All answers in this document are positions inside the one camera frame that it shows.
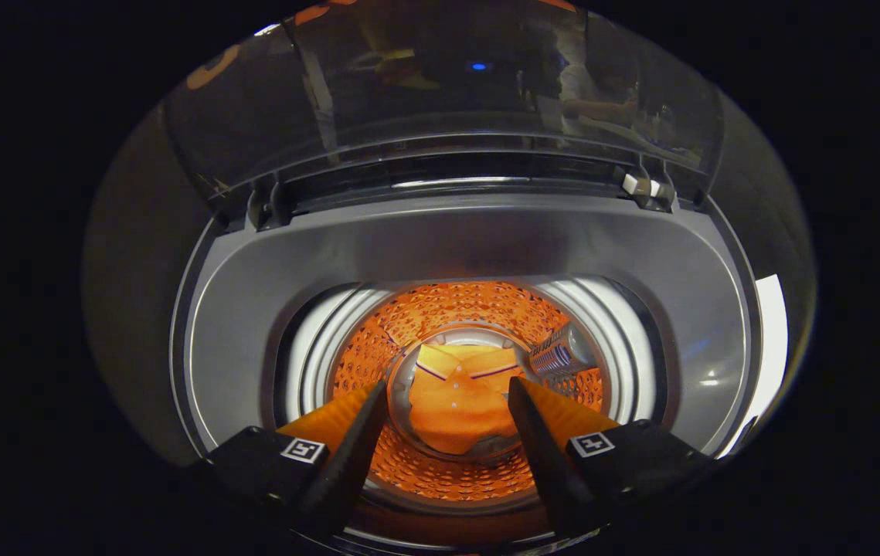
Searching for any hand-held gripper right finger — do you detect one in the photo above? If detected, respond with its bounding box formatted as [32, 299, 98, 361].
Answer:
[507, 376, 719, 541]

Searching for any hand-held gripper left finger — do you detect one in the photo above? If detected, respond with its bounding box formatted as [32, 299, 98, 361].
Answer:
[189, 380, 390, 541]

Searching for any dark glass washing machine lid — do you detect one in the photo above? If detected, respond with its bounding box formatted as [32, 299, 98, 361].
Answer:
[161, 0, 728, 213]

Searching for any orange polo shirt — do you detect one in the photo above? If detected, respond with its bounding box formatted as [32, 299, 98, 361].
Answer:
[407, 344, 527, 456]

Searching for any grey washing machine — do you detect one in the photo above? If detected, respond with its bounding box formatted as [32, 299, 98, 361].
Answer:
[168, 0, 766, 555]

